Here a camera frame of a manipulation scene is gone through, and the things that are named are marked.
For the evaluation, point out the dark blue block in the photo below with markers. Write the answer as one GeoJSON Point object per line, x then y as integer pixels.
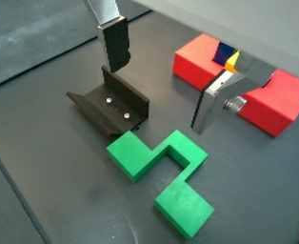
{"type": "Point", "coordinates": [222, 53]}

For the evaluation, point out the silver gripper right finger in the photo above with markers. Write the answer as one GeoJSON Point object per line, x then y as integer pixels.
{"type": "Point", "coordinates": [222, 94]}

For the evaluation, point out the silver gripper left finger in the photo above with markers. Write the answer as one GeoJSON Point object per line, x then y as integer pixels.
{"type": "Point", "coordinates": [112, 32]}

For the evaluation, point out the black angled fixture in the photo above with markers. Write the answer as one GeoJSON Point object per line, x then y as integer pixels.
{"type": "Point", "coordinates": [114, 106]}

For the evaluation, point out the red base board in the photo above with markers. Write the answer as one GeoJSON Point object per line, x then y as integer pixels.
{"type": "Point", "coordinates": [272, 106]}

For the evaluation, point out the green U-shaped block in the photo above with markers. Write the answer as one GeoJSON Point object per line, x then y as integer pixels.
{"type": "Point", "coordinates": [172, 162]}

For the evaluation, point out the yellow long block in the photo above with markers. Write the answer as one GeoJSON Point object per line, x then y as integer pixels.
{"type": "Point", "coordinates": [230, 62]}

